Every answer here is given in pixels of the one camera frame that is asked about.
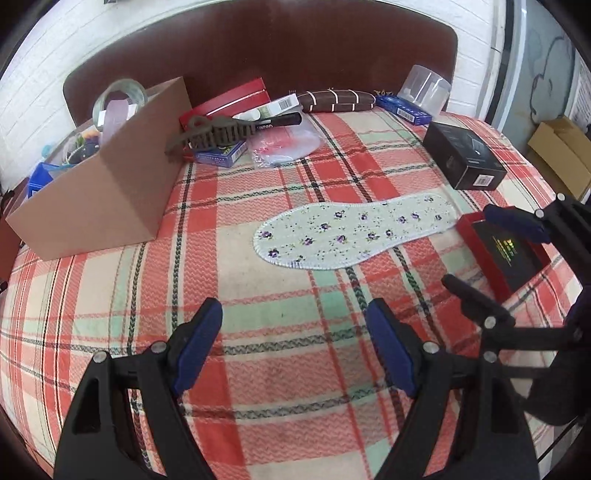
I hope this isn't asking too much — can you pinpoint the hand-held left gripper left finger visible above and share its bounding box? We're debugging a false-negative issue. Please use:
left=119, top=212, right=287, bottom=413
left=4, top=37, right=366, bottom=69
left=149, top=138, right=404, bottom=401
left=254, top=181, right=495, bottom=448
left=53, top=298, right=225, bottom=480

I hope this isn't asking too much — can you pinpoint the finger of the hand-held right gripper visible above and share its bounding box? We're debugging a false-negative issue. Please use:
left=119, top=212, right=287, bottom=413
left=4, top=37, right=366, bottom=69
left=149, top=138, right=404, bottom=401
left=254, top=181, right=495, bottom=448
left=442, top=274, right=571, bottom=354
left=484, top=193, right=591, bottom=261

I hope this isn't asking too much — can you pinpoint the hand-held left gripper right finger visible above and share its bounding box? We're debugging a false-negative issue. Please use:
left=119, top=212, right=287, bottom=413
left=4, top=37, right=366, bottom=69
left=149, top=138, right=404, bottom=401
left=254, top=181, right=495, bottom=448
left=365, top=298, right=541, bottom=480

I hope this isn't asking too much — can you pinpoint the red and black box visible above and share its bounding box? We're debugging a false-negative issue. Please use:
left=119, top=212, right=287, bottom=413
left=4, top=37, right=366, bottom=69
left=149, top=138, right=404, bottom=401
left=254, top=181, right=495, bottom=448
left=456, top=212, right=551, bottom=298

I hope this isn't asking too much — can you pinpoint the white floral insole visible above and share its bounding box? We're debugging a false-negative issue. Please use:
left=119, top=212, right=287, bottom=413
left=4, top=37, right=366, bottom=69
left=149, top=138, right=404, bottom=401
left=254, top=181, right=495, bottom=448
left=253, top=194, right=458, bottom=270

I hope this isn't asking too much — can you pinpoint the brown cardboard box container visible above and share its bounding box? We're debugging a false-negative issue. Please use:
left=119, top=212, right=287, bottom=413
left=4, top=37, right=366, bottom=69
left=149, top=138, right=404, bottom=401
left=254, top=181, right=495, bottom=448
left=6, top=77, right=194, bottom=261

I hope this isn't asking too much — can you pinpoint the black pen tube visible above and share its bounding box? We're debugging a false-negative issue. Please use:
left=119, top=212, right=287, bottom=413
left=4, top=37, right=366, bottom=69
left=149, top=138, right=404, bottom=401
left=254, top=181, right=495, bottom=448
left=233, top=112, right=304, bottom=134

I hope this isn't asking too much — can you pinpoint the clear plastic container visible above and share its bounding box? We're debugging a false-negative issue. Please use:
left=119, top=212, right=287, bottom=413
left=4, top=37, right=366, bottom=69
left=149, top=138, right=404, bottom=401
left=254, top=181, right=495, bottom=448
left=397, top=65, right=452, bottom=115

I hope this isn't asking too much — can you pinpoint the open cardboard carton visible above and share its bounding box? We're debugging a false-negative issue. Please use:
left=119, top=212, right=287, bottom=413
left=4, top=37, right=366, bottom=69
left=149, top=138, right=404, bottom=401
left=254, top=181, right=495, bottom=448
left=526, top=115, right=591, bottom=199

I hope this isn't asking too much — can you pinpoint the black product box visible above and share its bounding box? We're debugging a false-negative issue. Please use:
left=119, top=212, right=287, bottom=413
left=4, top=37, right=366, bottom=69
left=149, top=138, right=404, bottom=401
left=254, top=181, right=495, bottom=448
left=422, top=122, right=508, bottom=191

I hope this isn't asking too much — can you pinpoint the red plaid blanket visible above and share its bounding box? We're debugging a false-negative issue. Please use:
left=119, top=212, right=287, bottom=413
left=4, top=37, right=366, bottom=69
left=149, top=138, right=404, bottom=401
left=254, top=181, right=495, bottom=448
left=0, top=108, right=583, bottom=480

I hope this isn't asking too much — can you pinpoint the blue toothpaste box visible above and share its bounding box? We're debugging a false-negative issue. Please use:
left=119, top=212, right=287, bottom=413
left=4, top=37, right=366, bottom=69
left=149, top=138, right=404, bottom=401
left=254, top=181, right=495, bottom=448
left=375, top=95, right=432, bottom=126

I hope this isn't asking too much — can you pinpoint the small blue printed box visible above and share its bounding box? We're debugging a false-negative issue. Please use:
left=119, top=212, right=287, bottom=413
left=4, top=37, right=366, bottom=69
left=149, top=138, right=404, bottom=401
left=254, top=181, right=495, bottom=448
left=194, top=138, right=247, bottom=168

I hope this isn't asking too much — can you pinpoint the clear pink zip bag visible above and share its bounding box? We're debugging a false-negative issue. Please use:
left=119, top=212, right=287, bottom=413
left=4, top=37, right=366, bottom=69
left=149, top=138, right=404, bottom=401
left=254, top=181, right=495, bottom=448
left=247, top=124, right=321, bottom=168

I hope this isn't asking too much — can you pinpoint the brown striped pouch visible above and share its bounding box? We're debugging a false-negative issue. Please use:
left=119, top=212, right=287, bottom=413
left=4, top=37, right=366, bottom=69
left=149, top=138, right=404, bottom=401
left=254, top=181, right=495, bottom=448
left=295, top=89, right=377, bottom=113

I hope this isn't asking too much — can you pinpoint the blue plastic box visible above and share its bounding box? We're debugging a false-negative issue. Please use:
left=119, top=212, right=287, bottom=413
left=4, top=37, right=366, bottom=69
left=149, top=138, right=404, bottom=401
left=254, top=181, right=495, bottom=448
left=28, top=164, right=63, bottom=197

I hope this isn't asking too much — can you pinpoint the lavender carton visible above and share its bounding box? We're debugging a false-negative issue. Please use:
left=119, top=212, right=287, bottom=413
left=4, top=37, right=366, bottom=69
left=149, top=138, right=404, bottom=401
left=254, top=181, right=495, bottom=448
left=104, top=95, right=132, bottom=139

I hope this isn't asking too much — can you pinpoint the red gift box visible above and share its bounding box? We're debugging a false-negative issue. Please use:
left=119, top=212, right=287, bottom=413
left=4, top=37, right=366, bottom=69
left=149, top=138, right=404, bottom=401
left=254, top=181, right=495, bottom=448
left=179, top=78, right=271, bottom=130

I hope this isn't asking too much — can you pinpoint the white barcode box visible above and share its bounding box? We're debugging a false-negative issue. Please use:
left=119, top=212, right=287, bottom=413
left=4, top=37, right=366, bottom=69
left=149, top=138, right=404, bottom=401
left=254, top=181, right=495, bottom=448
left=240, top=93, right=301, bottom=121

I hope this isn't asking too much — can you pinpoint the clear tape roll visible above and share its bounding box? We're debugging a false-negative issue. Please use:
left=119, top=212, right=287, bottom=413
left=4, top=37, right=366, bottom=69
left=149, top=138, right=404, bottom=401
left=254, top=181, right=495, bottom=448
left=92, top=79, right=148, bottom=134

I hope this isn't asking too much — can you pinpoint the brown leather headboard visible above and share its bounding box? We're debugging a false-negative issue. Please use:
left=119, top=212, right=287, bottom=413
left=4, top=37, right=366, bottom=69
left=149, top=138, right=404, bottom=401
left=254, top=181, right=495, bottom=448
left=62, top=2, right=458, bottom=127

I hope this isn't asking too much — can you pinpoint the cloud print wall poster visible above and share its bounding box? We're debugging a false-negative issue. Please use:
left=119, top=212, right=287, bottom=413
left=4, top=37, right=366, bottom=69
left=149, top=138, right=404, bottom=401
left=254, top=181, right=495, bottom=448
left=526, top=0, right=591, bottom=125

